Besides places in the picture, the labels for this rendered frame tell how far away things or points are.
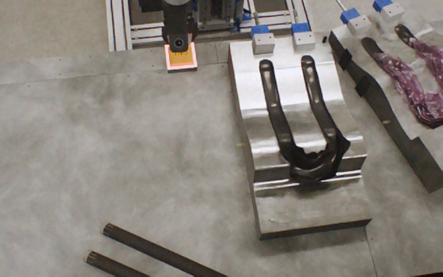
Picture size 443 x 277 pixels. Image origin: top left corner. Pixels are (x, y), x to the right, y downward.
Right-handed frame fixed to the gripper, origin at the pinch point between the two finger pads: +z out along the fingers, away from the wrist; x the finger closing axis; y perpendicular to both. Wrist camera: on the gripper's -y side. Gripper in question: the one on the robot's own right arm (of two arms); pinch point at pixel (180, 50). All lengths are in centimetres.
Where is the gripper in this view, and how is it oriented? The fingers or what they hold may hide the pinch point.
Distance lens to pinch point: 146.1
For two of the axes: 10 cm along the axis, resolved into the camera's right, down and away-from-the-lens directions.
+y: -1.5, -8.9, 4.3
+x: -9.9, 1.1, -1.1
